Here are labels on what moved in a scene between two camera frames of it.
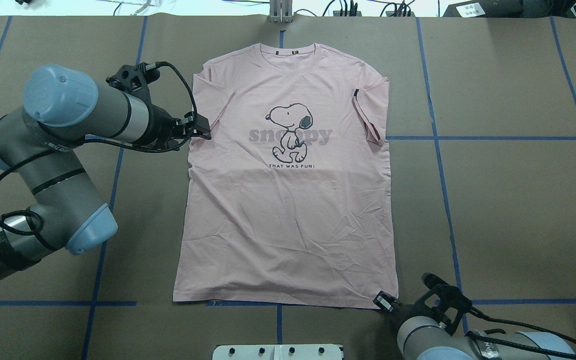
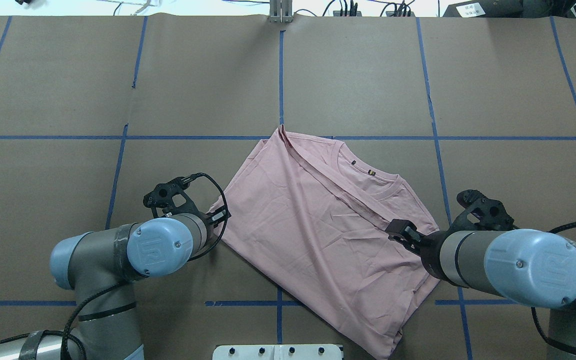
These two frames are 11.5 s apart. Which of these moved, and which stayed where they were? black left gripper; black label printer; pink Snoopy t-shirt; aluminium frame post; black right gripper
Moved: pink Snoopy t-shirt; black left gripper; black right gripper
Stayed: black label printer; aluminium frame post
